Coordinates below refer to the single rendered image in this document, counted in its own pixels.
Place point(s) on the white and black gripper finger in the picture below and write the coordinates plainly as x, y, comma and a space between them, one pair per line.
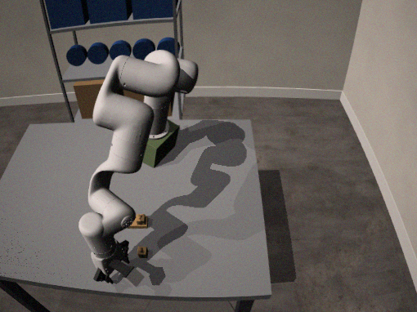
100, 276
125, 244

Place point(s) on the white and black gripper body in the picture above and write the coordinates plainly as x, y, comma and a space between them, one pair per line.
103, 263

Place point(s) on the shallow wooden tray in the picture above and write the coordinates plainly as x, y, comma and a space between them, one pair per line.
134, 225

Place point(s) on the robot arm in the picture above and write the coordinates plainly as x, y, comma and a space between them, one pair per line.
134, 123

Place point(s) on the brown wooden number cube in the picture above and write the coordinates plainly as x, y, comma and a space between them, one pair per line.
142, 252
141, 219

